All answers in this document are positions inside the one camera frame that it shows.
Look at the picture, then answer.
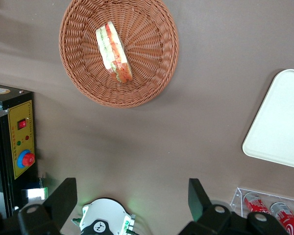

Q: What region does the clear acrylic bottle rack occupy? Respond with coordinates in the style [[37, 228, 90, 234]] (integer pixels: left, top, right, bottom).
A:
[[229, 187, 294, 235]]

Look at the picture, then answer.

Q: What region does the round brown wicker basket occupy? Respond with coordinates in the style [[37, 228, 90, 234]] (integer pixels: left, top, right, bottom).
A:
[[58, 0, 180, 109]]

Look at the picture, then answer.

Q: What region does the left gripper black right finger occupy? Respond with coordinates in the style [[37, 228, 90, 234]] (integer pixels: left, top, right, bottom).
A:
[[178, 178, 238, 235]]

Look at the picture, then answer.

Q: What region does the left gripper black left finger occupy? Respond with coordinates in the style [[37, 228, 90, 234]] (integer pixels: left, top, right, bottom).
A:
[[17, 178, 78, 235]]

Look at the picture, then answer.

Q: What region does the triangular layered sandwich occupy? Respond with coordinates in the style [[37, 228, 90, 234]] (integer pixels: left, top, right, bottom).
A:
[[95, 21, 134, 84]]

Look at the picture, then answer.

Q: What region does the black food warmer appliance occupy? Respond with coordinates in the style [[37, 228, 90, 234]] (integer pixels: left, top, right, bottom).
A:
[[0, 82, 39, 218]]

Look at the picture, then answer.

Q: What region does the red cola bottle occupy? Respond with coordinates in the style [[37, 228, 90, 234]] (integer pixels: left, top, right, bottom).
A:
[[243, 192, 272, 218], [270, 201, 294, 235]]

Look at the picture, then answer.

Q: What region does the cream plastic tray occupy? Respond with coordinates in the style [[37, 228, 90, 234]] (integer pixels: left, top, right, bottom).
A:
[[242, 69, 294, 170]]

